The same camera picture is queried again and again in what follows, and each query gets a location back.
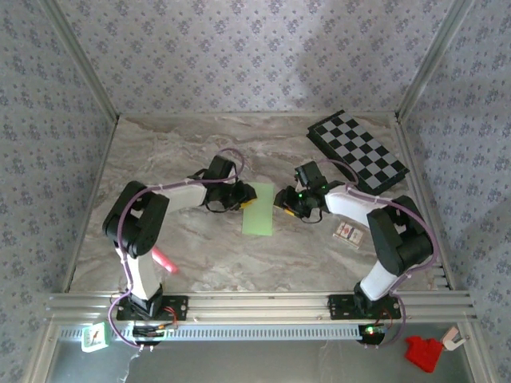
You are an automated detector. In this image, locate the green and white tag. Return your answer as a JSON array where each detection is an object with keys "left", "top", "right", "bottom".
[{"left": 81, "top": 322, "right": 109, "bottom": 353}]

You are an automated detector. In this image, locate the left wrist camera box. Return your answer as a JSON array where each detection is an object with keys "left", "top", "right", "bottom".
[{"left": 206, "top": 154, "right": 237, "bottom": 184}]

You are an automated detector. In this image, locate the long aluminium base rail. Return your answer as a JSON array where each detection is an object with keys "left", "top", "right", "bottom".
[{"left": 45, "top": 290, "right": 479, "bottom": 321}]

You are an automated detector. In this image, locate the light green paper sheet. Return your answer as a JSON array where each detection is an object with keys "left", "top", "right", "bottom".
[{"left": 241, "top": 182, "right": 276, "bottom": 237}]

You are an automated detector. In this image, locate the grey slotted cable duct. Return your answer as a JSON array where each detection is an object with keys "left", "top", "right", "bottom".
[{"left": 58, "top": 322, "right": 384, "bottom": 343}]

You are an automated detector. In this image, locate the playing card box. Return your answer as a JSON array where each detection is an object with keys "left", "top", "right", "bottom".
[{"left": 333, "top": 221, "right": 365, "bottom": 251}]

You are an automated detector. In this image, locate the small circuit board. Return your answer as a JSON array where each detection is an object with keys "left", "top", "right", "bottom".
[
  {"left": 131, "top": 323, "right": 168, "bottom": 347},
  {"left": 356, "top": 322, "right": 390, "bottom": 346}
]

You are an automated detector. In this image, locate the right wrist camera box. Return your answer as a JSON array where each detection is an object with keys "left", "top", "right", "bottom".
[{"left": 294, "top": 160, "right": 325, "bottom": 188}]

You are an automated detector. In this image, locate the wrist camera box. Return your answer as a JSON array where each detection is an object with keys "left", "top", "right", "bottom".
[
  {"left": 294, "top": 160, "right": 325, "bottom": 188},
  {"left": 206, "top": 154, "right": 237, "bottom": 184}
]

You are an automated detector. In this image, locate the aluminium side rail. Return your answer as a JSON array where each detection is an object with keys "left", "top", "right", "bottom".
[
  {"left": 62, "top": 114, "right": 121, "bottom": 292},
  {"left": 392, "top": 113, "right": 457, "bottom": 291}
]

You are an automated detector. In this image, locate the red plastic block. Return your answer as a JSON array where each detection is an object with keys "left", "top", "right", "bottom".
[{"left": 404, "top": 335, "right": 445, "bottom": 374}]

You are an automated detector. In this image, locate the pink and white plastic clip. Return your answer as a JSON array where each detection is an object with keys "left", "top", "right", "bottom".
[{"left": 441, "top": 326, "right": 466, "bottom": 352}]

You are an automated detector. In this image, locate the gripper thin black cable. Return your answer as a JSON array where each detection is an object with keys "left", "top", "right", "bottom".
[
  {"left": 204, "top": 198, "right": 242, "bottom": 215},
  {"left": 297, "top": 207, "right": 323, "bottom": 224}
]

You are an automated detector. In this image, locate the right gripper thin black cable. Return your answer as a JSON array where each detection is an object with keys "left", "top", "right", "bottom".
[{"left": 297, "top": 207, "right": 323, "bottom": 224}]

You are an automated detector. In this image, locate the left gripper thin black cable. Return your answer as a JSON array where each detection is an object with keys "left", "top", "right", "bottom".
[{"left": 204, "top": 198, "right": 242, "bottom": 215}]

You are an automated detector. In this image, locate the black and grey chessboard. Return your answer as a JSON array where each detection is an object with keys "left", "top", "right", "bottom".
[{"left": 306, "top": 110, "right": 411, "bottom": 195}]

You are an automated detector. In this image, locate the aluminium frame post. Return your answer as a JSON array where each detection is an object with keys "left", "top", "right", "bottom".
[{"left": 394, "top": 0, "right": 476, "bottom": 123}]

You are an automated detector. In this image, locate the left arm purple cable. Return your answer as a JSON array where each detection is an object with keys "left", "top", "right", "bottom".
[{"left": 108, "top": 148, "right": 246, "bottom": 352}]

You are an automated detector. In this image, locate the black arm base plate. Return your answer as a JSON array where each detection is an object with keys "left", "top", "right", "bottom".
[
  {"left": 115, "top": 294, "right": 190, "bottom": 322},
  {"left": 327, "top": 294, "right": 402, "bottom": 321}
]

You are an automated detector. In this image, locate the pink tube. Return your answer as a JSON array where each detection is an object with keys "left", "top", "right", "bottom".
[{"left": 153, "top": 247, "right": 180, "bottom": 275}]

